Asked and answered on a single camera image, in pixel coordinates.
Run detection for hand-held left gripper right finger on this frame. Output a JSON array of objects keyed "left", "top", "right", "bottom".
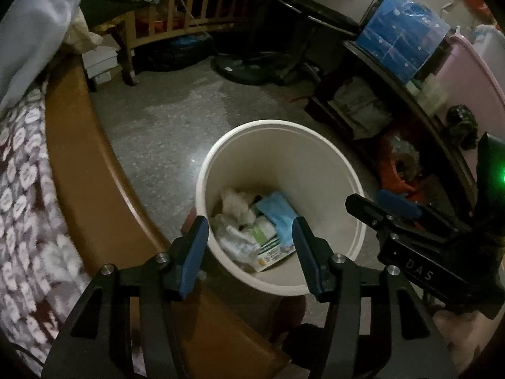
[{"left": 292, "top": 216, "right": 460, "bottom": 379}]

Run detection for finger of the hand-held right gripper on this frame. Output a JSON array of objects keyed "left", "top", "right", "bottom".
[
  {"left": 377, "top": 189, "right": 474, "bottom": 234},
  {"left": 345, "top": 193, "right": 455, "bottom": 242}
]

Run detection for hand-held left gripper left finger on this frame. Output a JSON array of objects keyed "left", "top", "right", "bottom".
[{"left": 41, "top": 215, "right": 210, "bottom": 379}]

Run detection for blue plastic wrapper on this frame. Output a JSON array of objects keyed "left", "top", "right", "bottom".
[{"left": 252, "top": 191, "right": 298, "bottom": 247}]

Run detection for white trash bin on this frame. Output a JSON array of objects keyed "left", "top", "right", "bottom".
[{"left": 195, "top": 119, "right": 365, "bottom": 297}]

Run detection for person's right forearm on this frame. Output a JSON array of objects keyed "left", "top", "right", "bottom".
[{"left": 432, "top": 310, "right": 488, "bottom": 372}]

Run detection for red plastic item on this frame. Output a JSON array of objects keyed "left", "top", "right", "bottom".
[{"left": 379, "top": 130, "right": 429, "bottom": 202}]

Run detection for dark green figurine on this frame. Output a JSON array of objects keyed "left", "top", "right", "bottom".
[{"left": 446, "top": 105, "right": 480, "bottom": 151}]

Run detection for folded newspaper bundle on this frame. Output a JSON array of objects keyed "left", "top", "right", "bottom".
[{"left": 329, "top": 77, "right": 393, "bottom": 141}]

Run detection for black shelf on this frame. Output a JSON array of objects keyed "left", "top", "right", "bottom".
[{"left": 272, "top": 0, "right": 480, "bottom": 210}]

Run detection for pink plastic tub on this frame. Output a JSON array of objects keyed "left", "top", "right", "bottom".
[{"left": 434, "top": 33, "right": 505, "bottom": 174}]

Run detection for blue plastic-wrapped package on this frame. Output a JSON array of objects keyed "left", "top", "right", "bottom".
[{"left": 355, "top": 0, "right": 452, "bottom": 85}]

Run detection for printed blanket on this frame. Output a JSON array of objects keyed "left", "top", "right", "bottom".
[{"left": 0, "top": 83, "right": 93, "bottom": 368}]

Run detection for black fan base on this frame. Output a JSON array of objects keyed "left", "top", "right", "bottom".
[{"left": 213, "top": 0, "right": 293, "bottom": 85}]

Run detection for white flat boxes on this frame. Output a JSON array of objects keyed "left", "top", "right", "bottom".
[{"left": 83, "top": 43, "right": 121, "bottom": 93}]

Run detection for wooden crib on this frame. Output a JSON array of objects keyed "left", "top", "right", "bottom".
[{"left": 89, "top": 0, "right": 273, "bottom": 87}]

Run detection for grey duvet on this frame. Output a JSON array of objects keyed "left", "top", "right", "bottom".
[{"left": 0, "top": 0, "right": 97, "bottom": 105}]

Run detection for wooden bed frame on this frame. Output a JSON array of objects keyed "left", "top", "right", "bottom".
[{"left": 45, "top": 53, "right": 293, "bottom": 379}]

